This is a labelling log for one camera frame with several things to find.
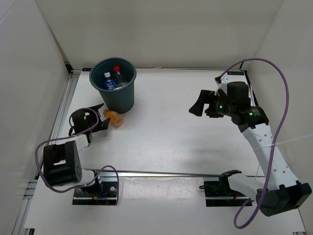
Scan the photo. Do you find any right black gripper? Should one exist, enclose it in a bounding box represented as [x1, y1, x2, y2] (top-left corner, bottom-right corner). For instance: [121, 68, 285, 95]
[189, 90, 236, 118]

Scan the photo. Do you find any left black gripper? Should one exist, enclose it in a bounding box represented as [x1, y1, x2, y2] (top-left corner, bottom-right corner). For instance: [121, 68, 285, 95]
[83, 104, 110, 132]

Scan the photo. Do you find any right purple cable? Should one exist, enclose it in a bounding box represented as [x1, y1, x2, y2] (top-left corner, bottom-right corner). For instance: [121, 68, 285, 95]
[219, 58, 288, 229]

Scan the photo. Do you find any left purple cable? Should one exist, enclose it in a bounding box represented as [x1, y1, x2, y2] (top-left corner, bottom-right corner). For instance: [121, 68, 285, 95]
[35, 108, 120, 205]

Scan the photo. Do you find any metal rail bar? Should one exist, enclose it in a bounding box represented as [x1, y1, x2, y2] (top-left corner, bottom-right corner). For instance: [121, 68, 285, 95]
[86, 167, 220, 177]

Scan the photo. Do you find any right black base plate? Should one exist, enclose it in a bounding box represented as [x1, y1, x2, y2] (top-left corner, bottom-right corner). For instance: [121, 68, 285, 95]
[199, 181, 248, 207]

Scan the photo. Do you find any red label plastic bottle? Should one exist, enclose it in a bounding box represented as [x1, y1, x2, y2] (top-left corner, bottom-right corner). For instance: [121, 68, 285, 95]
[113, 66, 127, 88]

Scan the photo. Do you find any dark teal plastic bin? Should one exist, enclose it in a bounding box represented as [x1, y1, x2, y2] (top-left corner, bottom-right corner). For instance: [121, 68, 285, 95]
[89, 57, 137, 114]

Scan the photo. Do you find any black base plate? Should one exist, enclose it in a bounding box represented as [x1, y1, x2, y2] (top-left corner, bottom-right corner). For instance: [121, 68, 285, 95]
[72, 179, 119, 206]
[199, 181, 248, 207]

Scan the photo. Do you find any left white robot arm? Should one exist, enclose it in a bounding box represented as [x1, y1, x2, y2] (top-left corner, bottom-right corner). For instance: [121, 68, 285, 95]
[43, 103, 110, 196]

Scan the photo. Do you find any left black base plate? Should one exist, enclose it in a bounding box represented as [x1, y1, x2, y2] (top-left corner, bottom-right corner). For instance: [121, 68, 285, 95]
[72, 179, 119, 206]

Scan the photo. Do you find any orange juice plastic bottle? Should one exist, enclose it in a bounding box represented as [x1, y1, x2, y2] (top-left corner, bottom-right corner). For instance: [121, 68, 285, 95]
[103, 110, 123, 127]

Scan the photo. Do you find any blue label plastic bottle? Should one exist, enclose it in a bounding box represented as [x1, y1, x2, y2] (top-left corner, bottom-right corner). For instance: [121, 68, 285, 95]
[104, 72, 115, 90]

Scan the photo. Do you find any white zip tie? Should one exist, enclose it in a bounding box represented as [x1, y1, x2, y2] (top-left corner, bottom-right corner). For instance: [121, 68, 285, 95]
[254, 134, 313, 152]

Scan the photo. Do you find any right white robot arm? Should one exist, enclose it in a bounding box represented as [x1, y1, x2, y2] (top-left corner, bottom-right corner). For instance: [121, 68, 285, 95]
[189, 78, 312, 217]

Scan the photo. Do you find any purple cable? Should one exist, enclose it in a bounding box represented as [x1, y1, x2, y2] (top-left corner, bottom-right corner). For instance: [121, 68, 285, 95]
[219, 58, 288, 229]
[35, 108, 120, 205]

